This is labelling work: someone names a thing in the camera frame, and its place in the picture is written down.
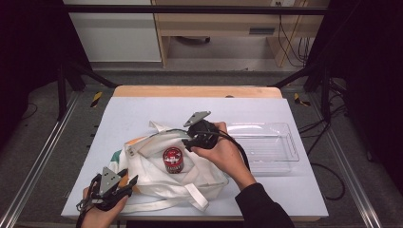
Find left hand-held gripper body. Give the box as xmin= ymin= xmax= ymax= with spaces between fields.
xmin=89 ymin=166 xmax=133 ymax=212

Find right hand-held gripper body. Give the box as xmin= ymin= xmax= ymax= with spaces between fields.
xmin=183 ymin=110 xmax=221 ymax=150

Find red can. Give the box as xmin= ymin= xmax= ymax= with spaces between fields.
xmin=163 ymin=146 xmax=184 ymax=175

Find white printed tote bag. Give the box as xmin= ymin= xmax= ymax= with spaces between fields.
xmin=108 ymin=120 xmax=230 ymax=214

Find person's right hand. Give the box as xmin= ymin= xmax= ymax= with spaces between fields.
xmin=190 ymin=122 xmax=258 ymax=191

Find person's left hand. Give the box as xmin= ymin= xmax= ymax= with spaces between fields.
xmin=81 ymin=186 xmax=129 ymax=228

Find pale table cover board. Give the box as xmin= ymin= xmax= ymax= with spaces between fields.
xmin=61 ymin=96 xmax=330 ymax=219

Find clear plastic tray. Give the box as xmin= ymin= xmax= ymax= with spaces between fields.
xmin=225 ymin=122 xmax=300 ymax=177

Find yellow black tape strip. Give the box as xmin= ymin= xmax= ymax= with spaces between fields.
xmin=90 ymin=90 xmax=104 ymax=108
xmin=293 ymin=92 xmax=312 ymax=107

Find black metal stand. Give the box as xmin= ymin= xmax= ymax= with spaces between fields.
xmin=56 ymin=60 xmax=119 ymax=122
xmin=271 ymin=62 xmax=333 ymax=124

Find light wooden desk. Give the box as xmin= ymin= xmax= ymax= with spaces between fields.
xmin=151 ymin=0 xmax=331 ymax=68

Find white cabinet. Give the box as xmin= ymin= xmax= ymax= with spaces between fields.
xmin=64 ymin=0 xmax=163 ymax=63

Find black curtain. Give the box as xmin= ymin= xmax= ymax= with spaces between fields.
xmin=0 ymin=0 xmax=94 ymax=150
xmin=305 ymin=0 xmax=403 ymax=194

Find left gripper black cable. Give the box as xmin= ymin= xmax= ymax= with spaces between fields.
xmin=75 ymin=175 xmax=99 ymax=228

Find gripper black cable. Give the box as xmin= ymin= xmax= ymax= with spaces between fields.
xmin=75 ymin=175 xmax=99 ymax=228
xmin=202 ymin=130 xmax=252 ymax=172

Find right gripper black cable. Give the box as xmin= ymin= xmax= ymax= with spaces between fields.
xmin=202 ymin=130 xmax=252 ymax=172

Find aluminium rail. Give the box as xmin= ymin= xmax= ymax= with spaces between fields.
xmin=0 ymin=91 xmax=81 ymax=228
xmin=308 ymin=94 xmax=384 ymax=228

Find thin black floor cable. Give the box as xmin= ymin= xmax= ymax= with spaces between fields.
xmin=19 ymin=102 xmax=39 ymax=122

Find hanging black cables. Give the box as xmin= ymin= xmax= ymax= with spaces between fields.
xmin=276 ymin=2 xmax=314 ymax=68

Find black horizontal frame bar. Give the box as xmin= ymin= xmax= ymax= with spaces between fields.
xmin=63 ymin=4 xmax=328 ymax=16

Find black floor cables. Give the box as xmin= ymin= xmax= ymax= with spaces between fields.
xmin=297 ymin=79 xmax=348 ymax=201

